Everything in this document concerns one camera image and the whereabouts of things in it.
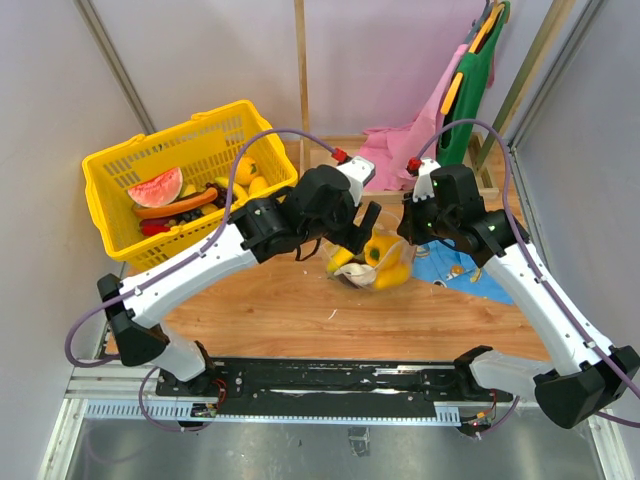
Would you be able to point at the pink cloth garment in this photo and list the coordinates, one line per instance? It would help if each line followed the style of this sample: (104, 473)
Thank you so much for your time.
(390, 148)

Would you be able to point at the yellow clothes hanger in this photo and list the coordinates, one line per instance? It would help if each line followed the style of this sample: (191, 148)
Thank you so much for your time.
(451, 93)

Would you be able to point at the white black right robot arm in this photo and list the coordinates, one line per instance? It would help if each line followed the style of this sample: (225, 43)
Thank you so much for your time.
(586, 371)

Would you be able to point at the orange hot dog toy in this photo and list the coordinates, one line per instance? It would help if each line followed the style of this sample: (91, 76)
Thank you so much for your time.
(176, 207)

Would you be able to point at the green cloth garment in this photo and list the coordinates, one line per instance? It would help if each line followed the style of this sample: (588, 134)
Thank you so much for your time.
(476, 65)

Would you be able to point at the red chili pepper toy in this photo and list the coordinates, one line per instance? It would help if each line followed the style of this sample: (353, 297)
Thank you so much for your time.
(152, 227)

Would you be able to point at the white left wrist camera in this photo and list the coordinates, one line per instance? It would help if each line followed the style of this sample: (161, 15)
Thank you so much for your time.
(358, 170)

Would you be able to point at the yellow bell pepper toy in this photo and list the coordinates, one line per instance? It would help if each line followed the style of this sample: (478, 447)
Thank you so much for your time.
(383, 250)

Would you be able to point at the blue cartoon print cloth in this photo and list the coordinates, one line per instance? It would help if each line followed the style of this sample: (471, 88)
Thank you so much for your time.
(442, 266)

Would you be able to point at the white garlic bulb toy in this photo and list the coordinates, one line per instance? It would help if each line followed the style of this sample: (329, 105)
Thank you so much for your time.
(362, 272)

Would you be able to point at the clear zip top bag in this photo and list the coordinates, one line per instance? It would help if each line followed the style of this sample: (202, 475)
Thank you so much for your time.
(388, 221)

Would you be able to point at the yellow lemon toy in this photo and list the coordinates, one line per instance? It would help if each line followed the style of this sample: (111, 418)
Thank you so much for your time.
(257, 185)

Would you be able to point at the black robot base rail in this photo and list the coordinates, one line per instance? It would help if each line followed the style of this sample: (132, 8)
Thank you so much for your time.
(333, 390)

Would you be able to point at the wooden clothes rack frame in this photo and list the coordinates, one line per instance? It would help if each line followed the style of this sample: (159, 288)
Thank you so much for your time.
(375, 63)

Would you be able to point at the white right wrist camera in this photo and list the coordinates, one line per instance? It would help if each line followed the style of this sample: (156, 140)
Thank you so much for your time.
(421, 169)

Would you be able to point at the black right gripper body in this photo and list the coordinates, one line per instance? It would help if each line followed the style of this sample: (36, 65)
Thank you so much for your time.
(426, 222)

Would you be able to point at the orange fruit toy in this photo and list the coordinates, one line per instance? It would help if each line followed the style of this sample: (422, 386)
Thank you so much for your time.
(247, 170)

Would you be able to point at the watermelon slice toy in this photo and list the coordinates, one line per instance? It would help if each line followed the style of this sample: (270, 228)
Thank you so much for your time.
(159, 191)

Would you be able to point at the long yellow banana toy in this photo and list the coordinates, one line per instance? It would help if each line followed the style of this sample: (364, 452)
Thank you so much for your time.
(339, 257)

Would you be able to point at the yellow plastic shopping basket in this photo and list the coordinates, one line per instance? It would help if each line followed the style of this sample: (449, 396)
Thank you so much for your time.
(204, 148)

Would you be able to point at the dark grape bunch toy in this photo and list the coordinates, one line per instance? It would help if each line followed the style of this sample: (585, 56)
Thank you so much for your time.
(222, 193)

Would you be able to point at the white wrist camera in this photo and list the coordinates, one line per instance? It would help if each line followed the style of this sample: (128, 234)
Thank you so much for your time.
(421, 169)
(358, 170)

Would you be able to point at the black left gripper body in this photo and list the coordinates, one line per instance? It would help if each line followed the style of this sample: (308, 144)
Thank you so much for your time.
(340, 229)

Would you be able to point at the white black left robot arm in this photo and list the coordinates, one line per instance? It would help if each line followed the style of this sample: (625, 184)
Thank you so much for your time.
(322, 206)

